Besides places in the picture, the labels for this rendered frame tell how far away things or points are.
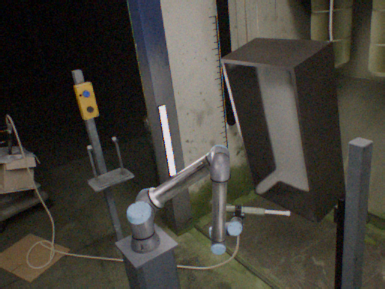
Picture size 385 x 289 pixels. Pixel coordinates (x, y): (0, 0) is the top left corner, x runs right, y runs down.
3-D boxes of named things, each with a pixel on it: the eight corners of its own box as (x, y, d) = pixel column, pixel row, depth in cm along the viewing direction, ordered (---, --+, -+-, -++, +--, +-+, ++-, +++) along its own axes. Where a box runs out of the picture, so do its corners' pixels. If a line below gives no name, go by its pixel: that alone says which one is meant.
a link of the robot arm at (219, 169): (230, 162, 206) (227, 257, 235) (230, 153, 217) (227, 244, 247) (210, 162, 207) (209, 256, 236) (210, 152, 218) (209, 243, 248)
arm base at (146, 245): (139, 257, 227) (136, 244, 223) (125, 243, 242) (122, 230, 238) (165, 244, 236) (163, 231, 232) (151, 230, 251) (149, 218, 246)
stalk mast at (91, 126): (123, 244, 343) (79, 69, 275) (125, 247, 338) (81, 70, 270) (117, 247, 340) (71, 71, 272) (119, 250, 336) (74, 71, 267)
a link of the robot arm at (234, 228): (224, 225, 244) (239, 220, 242) (226, 220, 256) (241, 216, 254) (228, 238, 244) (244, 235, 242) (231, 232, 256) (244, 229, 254)
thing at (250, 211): (222, 233, 280) (222, 204, 278) (222, 232, 285) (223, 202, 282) (289, 240, 268) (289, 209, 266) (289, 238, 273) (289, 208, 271)
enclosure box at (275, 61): (282, 171, 322) (256, 37, 261) (346, 196, 277) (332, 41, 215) (254, 193, 308) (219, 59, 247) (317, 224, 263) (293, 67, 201)
